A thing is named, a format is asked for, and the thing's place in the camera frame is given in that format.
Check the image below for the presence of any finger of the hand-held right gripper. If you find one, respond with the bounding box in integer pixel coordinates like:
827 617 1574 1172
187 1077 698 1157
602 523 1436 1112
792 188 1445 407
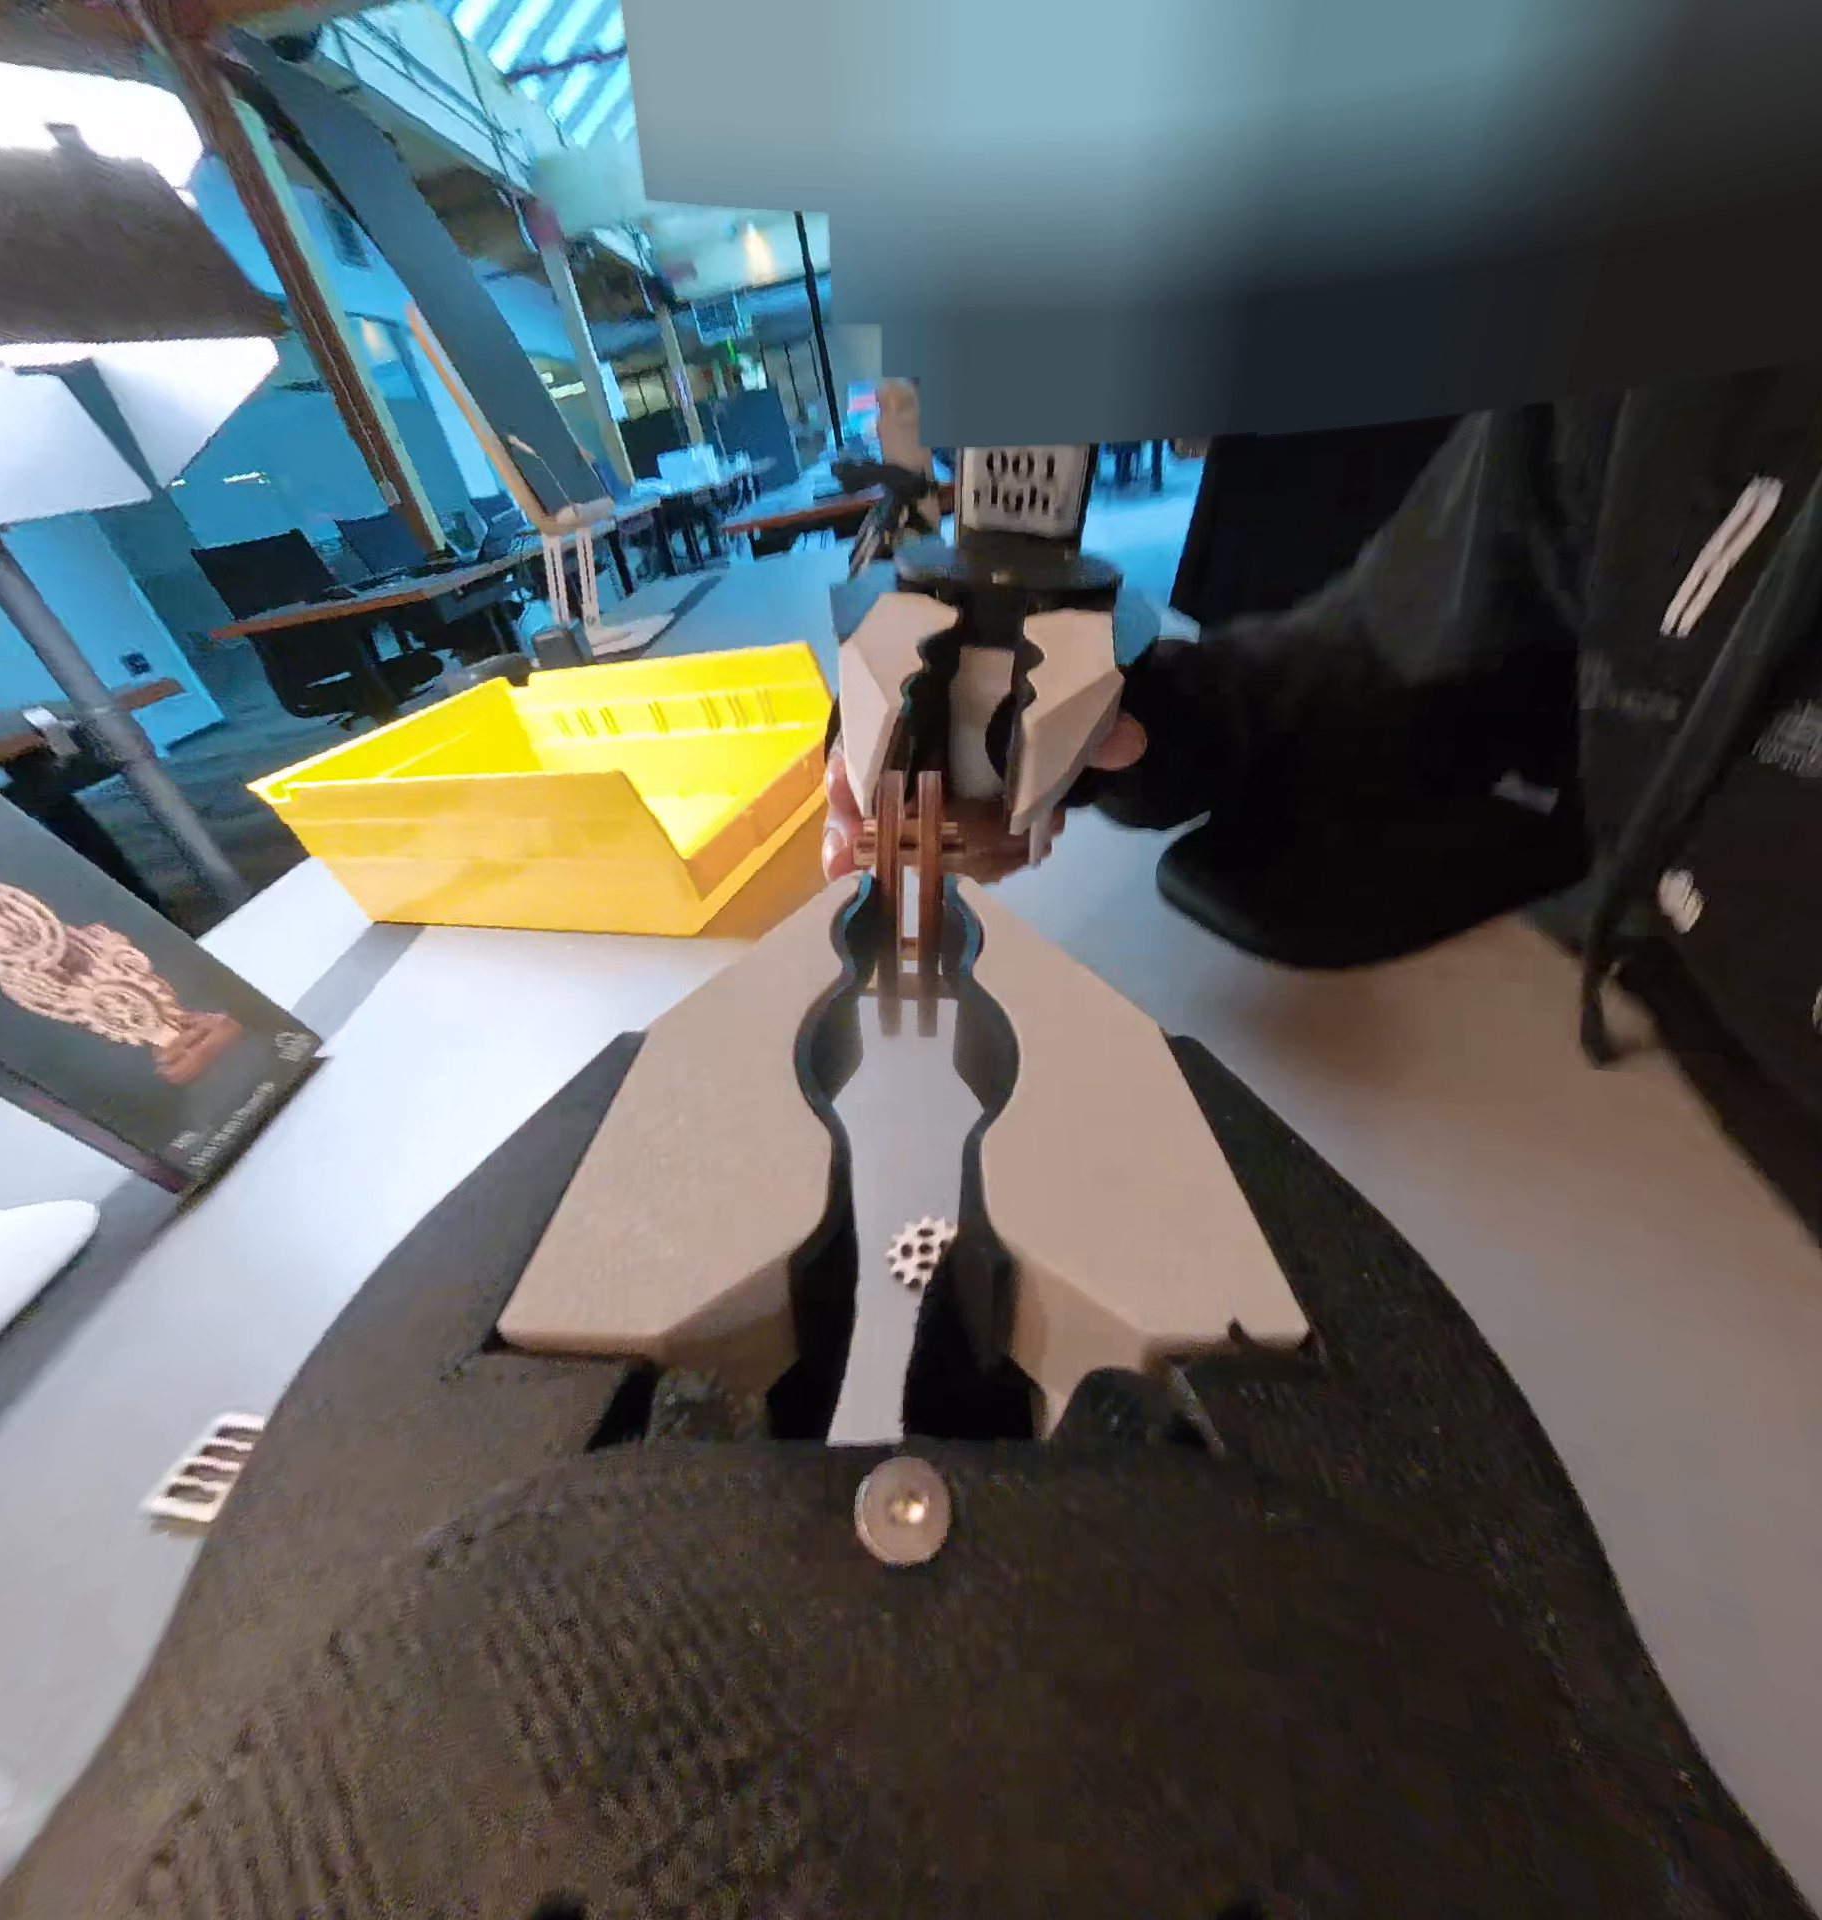
1008 607 1128 840
836 589 952 820

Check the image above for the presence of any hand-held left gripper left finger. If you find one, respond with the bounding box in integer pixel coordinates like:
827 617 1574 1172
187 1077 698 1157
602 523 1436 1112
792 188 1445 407
495 876 876 1358

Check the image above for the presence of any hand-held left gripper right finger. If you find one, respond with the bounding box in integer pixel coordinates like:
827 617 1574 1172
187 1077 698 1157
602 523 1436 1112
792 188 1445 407
948 886 1310 1442

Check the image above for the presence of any wooden gear model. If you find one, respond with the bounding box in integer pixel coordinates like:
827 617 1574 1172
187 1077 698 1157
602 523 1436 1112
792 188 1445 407
869 770 952 1039

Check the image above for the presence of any person's right forearm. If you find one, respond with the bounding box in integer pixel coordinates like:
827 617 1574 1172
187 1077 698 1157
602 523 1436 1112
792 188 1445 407
1091 406 1604 969

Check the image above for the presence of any grey desk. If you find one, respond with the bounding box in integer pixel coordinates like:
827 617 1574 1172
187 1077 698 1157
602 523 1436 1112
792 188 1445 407
0 555 1822 1920

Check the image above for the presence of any person's right hand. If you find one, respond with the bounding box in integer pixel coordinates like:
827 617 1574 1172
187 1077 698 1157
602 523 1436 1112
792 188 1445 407
822 712 1153 889

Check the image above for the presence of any yellow plastic bin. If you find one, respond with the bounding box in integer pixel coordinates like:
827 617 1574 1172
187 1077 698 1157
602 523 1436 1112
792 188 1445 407
249 642 836 938

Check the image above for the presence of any small slotted wooden piece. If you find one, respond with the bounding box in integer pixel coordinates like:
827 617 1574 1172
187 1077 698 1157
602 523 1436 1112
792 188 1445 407
144 1412 268 1532

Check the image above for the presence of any black office chair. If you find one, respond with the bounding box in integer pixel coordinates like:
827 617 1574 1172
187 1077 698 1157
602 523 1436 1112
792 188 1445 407
192 527 449 724

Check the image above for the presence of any black booklet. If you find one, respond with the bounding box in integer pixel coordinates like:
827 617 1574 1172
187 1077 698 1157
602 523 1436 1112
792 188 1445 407
0 793 326 1194

